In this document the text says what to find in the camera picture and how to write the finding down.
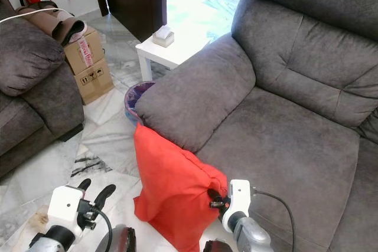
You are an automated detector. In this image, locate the red pillow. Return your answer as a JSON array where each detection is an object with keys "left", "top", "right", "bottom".
[{"left": 133, "top": 123, "right": 229, "bottom": 252}]

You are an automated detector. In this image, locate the dark grey fabric sofa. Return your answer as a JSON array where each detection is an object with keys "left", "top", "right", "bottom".
[
  {"left": 135, "top": 0, "right": 378, "bottom": 252},
  {"left": 0, "top": 7, "right": 86, "bottom": 177}
]

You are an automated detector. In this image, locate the black robot left leg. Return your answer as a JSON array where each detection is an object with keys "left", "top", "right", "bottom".
[{"left": 94, "top": 223, "right": 137, "bottom": 252}]

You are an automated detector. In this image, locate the black robot leg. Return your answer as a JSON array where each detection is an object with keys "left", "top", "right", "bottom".
[
  {"left": 94, "top": 223, "right": 137, "bottom": 252},
  {"left": 203, "top": 238, "right": 234, "bottom": 252}
]

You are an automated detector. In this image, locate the black robot right leg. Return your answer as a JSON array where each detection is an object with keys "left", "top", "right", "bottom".
[{"left": 203, "top": 238, "right": 234, "bottom": 252}]

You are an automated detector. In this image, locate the purple waste bin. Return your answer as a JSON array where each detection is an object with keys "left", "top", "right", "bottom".
[{"left": 124, "top": 80, "right": 158, "bottom": 126}]

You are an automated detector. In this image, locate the cardboard box with black symbols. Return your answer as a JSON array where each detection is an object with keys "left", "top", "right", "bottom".
[{"left": 73, "top": 57, "right": 115, "bottom": 106}]

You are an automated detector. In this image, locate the cardboard box with red tape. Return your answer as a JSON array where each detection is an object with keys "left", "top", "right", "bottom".
[{"left": 63, "top": 26, "right": 105, "bottom": 76}]

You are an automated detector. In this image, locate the white side table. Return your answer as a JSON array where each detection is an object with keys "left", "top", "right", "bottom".
[{"left": 135, "top": 27, "right": 205, "bottom": 82}]

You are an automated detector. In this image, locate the beige tissue box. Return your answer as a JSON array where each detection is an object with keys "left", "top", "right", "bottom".
[{"left": 152, "top": 25, "right": 176, "bottom": 48}]

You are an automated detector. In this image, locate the brown rolled mat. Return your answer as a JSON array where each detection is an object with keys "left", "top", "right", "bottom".
[{"left": 16, "top": 5, "right": 88, "bottom": 47}]

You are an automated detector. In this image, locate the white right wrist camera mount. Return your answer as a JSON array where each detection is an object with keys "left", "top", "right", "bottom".
[{"left": 221, "top": 179, "right": 252, "bottom": 233}]

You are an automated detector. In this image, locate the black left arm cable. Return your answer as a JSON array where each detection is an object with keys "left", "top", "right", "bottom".
[{"left": 97, "top": 204, "right": 115, "bottom": 252}]

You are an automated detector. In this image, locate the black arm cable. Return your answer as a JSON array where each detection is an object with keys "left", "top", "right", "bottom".
[
  {"left": 251, "top": 188, "right": 296, "bottom": 252},
  {"left": 97, "top": 204, "right": 115, "bottom": 252}
]

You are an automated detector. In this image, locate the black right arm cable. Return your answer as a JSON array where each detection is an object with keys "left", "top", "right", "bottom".
[{"left": 251, "top": 188, "right": 296, "bottom": 252}]

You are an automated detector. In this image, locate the white cable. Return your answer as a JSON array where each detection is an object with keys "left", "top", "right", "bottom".
[{"left": 0, "top": 8, "right": 72, "bottom": 24}]

